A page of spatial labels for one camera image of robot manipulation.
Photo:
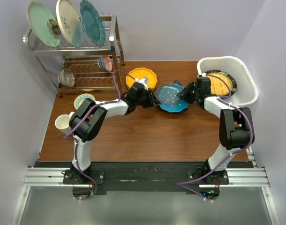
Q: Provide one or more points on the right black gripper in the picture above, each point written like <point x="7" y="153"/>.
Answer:
<point x="184" y="93"/>

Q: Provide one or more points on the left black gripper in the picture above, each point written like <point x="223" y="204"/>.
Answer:
<point x="152" y="99"/>

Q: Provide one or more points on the bright blue dotted plate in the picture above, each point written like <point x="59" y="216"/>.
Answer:
<point x="169" y="101"/>

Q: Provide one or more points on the yellow woven pattern plate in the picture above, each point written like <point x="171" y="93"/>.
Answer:
<point x="219" y="83"/>

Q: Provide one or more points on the black rimmed cream plate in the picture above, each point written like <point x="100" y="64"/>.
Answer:
<point x="233" y="90"/>

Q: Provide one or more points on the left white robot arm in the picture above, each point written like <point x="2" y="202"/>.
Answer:
<point x="87" y="121"/>

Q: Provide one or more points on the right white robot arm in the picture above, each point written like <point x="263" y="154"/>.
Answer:
<point x="236" y="131"/>

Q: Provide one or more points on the white plastic bin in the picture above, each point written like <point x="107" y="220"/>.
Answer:
<point x="247" y="92"/>

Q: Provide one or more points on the dark blue scalloped plate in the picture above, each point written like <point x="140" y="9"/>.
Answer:
<point x="177" y="83"/>

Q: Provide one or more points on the orange dotted plate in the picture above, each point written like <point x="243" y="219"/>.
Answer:
<point x="141" y="72"/>

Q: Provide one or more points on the blue orange patterned bowl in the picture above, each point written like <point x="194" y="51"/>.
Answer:
<point x="104" y="63"/>

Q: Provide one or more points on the metal dish rack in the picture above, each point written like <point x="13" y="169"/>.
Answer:
<point x="83" y="60"/>

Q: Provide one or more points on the yellow blue patterned bowl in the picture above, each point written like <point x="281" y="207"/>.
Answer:
<point x="79" y="99"/>

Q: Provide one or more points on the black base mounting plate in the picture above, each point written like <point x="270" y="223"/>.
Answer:
<point x="144" y="177"/>

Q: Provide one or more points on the grey patterned bowl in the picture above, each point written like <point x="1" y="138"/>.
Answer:
<point x="66" y="78"/>

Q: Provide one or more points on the cream ceramic mug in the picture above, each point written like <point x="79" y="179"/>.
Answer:
<point x="62" y="123"/>

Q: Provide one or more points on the teal scalloped plate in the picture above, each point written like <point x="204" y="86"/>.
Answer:
<point x="92" y="23"/>

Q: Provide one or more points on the small light blue plate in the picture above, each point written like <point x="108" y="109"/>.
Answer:
<point x="77" y="37"/>

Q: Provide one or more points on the cream floral plate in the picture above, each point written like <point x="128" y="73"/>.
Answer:
<point x="67" y="17"/>

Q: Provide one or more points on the mint green flower plate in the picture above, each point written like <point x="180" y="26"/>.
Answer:
<point x="43" y="24"/>

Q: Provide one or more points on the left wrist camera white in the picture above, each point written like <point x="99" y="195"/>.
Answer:
<point x="143" y="81"/>

